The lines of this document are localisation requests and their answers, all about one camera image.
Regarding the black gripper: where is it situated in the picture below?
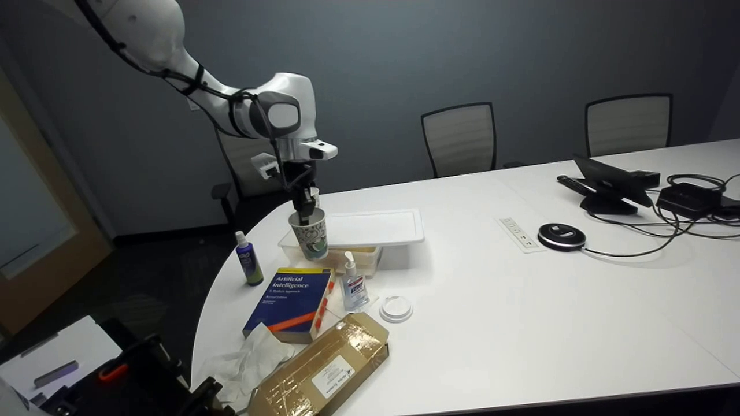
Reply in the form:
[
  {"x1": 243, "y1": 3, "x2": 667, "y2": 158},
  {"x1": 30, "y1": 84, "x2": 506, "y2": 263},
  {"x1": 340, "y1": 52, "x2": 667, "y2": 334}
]
[{"x1": 283, "y1": 141, "x2": 339, "y2": 225}]

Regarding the patterned paper cup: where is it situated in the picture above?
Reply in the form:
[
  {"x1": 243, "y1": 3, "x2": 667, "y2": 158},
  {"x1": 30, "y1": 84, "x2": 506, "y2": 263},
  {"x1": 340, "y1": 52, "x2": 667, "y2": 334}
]
[{"x1": 289, "y1": 208, "x2": 328, "y2": 262}]

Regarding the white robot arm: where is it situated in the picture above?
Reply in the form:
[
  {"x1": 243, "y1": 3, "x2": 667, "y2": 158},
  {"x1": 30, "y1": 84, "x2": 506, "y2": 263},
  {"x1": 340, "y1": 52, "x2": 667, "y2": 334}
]
[{"x1": 46, "y1": 0, "x2": 339, "y2": 225}]

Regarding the white round cup lid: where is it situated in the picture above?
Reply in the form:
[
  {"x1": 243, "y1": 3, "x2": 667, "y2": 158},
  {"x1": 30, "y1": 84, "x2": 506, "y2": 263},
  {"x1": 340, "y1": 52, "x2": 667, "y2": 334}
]
[{"x1": 380, "y1": 296, "x2": 415, "y2": 323}]

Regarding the brown cardboard box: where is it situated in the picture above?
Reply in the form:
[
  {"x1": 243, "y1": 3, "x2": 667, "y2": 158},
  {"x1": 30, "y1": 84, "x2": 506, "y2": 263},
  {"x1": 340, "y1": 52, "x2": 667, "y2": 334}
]
[{"x1": 247, "y1": 312, "x2": 388, "y2": 416}]

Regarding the white container lid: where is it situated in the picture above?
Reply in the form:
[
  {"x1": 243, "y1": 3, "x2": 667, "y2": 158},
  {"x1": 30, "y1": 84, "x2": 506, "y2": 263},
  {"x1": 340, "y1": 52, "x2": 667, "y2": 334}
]
[{"x1": 327, "y1": 208, "x2": 425, "y2": 247}]

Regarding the purple glue bottle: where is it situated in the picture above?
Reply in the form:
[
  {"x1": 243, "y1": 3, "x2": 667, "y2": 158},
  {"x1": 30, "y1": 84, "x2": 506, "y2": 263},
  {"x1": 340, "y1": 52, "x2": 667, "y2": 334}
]
[{"x1": 237, "y1": 232, "x2": 263, "y2": 287}]

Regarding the clear plastic container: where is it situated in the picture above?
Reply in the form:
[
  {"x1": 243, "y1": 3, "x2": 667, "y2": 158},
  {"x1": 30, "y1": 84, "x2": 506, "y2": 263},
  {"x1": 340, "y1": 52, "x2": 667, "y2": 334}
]
[{"x1": 280, "y1": 226, "x2": 381, "y2": 277}]

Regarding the clear sanitizer bottle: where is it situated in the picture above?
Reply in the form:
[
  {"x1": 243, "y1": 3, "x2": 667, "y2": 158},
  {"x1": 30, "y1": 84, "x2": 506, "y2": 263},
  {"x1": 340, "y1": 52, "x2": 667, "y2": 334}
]
[{"x1": 343, "y1": 251, "x2": 370, "y2": 309}]

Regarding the blue textbook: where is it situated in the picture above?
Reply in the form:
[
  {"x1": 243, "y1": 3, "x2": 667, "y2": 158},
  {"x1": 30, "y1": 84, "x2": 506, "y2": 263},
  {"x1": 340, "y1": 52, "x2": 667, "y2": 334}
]
[{"x1": 243, "y1": 267, "x2": 335, "y2": 344}]

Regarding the crumpled clear plastic bag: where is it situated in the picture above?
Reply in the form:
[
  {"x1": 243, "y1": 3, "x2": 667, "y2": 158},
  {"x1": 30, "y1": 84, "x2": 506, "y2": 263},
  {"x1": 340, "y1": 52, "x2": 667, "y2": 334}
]
[{"x1": 206, "y1": 323, "x2": 297, "y2": 413}]

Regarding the left grey mesh chair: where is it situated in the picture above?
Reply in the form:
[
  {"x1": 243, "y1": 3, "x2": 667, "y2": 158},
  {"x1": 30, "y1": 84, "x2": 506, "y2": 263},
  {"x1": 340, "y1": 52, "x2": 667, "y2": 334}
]
[{"x1": 421, "y1": 102, "x2": 498, "y2": 176}]

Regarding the grey mesh chair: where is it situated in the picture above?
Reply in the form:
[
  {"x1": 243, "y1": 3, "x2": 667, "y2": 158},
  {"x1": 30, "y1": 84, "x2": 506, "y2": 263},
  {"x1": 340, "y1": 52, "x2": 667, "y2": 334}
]
[
  {"x1": 421, "y1": 102, "x2": 498, "y2": 176},
  {"x1": 585, "y1": 92, "x2": 673, "y2": 158}
]

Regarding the white remote control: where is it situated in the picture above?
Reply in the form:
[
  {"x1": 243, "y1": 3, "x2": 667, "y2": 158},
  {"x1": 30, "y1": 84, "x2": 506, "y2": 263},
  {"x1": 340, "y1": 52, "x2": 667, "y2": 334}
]
[{"x1": 500, "y1": 218, "x2": 542, "y2": 255}]

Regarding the black equipment with orange part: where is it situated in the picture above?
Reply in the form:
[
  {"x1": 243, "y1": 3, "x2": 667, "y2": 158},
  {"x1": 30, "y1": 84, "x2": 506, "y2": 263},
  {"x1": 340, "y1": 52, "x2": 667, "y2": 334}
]
[{"x1": 43, "y1": 334, "x2": 237, "y2": 416}]

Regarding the round black speakerphone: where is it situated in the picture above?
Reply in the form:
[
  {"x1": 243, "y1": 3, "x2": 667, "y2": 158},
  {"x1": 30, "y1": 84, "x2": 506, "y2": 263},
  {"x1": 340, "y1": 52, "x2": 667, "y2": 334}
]
[{"x1": 537, "y1": 221, "x2": 585, "y2": 251}]

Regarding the white paper sheet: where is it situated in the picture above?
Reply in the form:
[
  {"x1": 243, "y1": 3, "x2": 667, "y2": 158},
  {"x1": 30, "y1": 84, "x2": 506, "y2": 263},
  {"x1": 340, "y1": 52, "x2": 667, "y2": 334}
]
[{"x1": 0, "y1": 317, "x2": 122, "y2": 399}]

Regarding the black conference device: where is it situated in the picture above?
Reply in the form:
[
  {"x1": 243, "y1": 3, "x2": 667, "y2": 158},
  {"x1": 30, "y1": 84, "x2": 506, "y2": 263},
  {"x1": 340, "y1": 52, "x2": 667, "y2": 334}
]
[{"x1": 557, "y1": 158, "x2": 662, "y2": 214}]

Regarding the right grey mesh chair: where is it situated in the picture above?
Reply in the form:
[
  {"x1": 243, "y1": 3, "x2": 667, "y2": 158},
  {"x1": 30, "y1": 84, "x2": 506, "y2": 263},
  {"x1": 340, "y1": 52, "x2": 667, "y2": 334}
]
[{"x1": 585, "y1": 92, "x2": 673, "y2": 158}]

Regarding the black power adapter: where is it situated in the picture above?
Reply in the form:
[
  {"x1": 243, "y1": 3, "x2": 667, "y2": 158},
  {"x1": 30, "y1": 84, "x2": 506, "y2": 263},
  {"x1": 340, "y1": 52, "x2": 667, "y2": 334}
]
[{"x1": 658, "y1": 174, "x2": 740, "y2": 219}]

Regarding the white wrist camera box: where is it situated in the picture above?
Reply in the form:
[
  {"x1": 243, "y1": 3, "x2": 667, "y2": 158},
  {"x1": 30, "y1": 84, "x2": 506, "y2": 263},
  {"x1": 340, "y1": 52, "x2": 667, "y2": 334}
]
[{"x1": 252, "y1": 152, "x2": 280, "y2": 180}]

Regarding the black cable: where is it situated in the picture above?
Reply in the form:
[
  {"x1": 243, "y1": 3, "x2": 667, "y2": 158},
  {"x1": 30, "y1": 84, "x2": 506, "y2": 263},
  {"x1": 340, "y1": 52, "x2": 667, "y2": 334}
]
[{"x1": 578, "y1": 170, "x2": 740, "y2": 262}]

